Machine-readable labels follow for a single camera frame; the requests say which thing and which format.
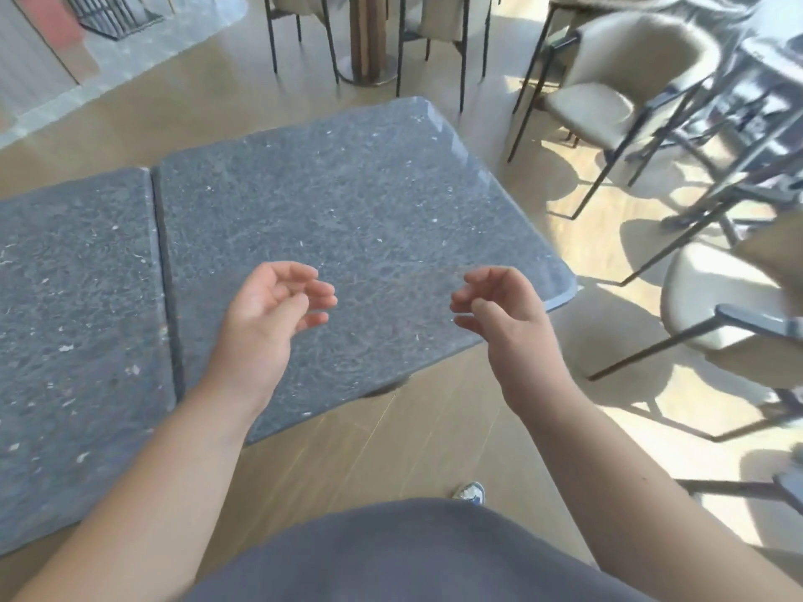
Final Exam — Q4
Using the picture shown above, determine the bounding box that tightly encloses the wooden table pedestal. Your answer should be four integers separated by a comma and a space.
339, 0, 400, 86

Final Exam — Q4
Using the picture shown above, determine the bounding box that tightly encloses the person's right forearm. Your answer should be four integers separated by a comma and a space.
507, 372, 803, 602

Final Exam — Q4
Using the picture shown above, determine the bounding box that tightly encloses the person's right hand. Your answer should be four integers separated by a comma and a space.
450, 265, 569, 416

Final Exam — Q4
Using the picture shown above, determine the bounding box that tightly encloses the black metal rack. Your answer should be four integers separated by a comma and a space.
63, 0, 166, 42

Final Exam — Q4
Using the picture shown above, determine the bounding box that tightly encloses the beige chair with black legs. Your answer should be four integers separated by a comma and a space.
396, 0, 494, 115
587, 207, 803, 442
263, 0, 343, 86
545, 0, 666, 38
506, 12, 724, 221

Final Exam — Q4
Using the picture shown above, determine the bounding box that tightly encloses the person's left forearm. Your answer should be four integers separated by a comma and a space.
11, 370, 267, 602

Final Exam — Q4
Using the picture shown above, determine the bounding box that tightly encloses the grey shirt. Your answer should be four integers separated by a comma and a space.
187, 497, 658, 602

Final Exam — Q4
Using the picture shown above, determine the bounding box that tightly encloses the red panel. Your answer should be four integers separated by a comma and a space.
18, 0, 87, 52

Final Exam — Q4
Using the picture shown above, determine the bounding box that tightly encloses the person's left hand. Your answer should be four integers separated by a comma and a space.
207, 261, 338, 412

